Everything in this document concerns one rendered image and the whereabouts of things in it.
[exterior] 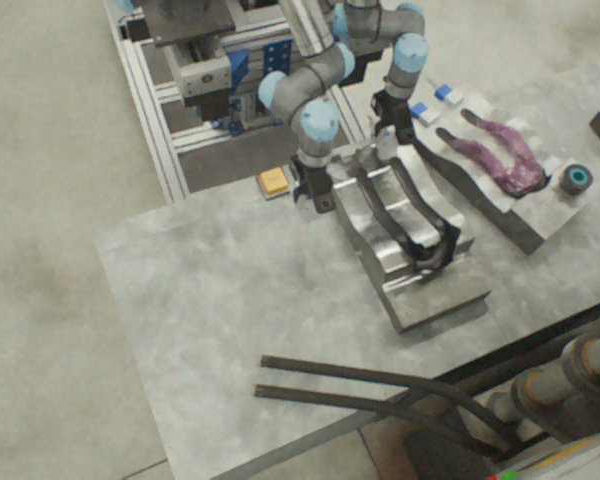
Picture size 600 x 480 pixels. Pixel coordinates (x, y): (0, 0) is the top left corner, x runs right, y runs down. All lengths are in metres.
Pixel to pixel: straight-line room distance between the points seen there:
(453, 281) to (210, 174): 1.17
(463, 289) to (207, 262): 0.66
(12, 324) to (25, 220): 0.43
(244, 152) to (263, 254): 0.92
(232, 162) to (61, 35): 1.16
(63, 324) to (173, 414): 1.07
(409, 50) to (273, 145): 1.18
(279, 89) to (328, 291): 0.57
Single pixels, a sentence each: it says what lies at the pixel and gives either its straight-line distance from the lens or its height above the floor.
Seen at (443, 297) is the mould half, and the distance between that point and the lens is 1.65.
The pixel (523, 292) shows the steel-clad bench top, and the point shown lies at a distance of 1.80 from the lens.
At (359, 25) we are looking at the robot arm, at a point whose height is 1.23.
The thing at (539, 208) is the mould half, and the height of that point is 0.91.
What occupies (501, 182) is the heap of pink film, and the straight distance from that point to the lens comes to 1.82.
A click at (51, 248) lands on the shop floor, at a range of 2.69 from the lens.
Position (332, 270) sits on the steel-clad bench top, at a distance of 1.68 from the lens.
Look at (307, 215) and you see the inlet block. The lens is 1.58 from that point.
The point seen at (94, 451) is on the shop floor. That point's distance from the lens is 2.42.
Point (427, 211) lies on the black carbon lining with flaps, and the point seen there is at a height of 0.90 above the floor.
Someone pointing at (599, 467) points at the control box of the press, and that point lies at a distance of 0.99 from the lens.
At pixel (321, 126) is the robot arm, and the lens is 1.29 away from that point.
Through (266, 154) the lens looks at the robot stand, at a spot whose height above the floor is 0.21.
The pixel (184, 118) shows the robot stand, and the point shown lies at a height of 0.21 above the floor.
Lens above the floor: 2.34
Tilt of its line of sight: 64 degrees down
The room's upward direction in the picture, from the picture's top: 10 degrees clockwise
